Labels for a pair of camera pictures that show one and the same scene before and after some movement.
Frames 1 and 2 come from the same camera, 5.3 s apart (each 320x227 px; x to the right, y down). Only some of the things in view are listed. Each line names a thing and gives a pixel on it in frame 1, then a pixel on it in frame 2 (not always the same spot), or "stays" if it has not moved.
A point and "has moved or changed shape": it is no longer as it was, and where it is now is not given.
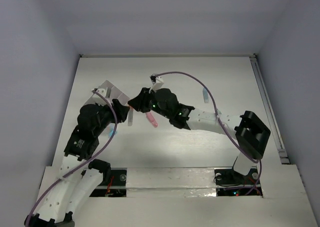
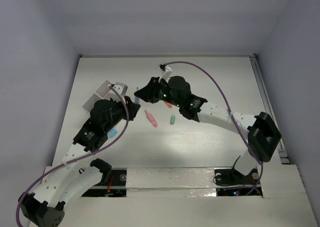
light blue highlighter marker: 206,95 has moved or changed shape
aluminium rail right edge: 284,155 stays
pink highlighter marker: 151,119 stays
